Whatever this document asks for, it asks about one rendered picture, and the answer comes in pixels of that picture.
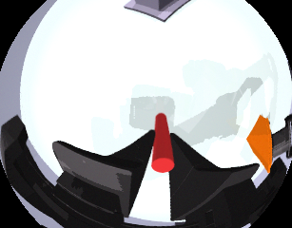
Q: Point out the red peg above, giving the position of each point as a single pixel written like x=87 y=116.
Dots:
x=162 y=155

